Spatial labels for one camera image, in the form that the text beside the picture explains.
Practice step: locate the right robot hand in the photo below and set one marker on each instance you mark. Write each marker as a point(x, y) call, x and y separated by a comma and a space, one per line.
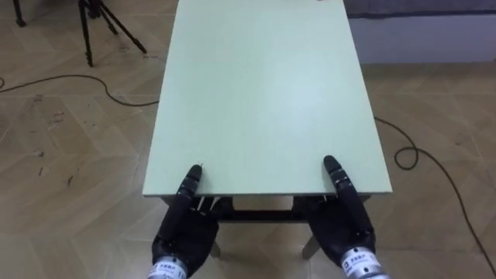
point(341, 228)

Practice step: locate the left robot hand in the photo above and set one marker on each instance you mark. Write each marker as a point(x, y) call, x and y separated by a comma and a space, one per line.
point(186, 232)

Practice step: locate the pale green table black legs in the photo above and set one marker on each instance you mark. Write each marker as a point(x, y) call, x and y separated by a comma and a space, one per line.
point(263, 97)

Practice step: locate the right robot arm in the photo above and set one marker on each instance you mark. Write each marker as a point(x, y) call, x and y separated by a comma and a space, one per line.
point(362, 267)

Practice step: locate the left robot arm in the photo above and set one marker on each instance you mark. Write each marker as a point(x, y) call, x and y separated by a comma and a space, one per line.
point(166, 271)

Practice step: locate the grey bed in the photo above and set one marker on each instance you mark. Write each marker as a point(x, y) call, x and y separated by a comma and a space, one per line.
point(426, 38)

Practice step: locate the black tripod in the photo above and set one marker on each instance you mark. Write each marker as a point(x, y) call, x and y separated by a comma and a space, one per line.
point(86, 35)

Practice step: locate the black stand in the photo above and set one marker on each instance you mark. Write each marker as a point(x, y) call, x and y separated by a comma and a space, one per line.
point(19, 17)

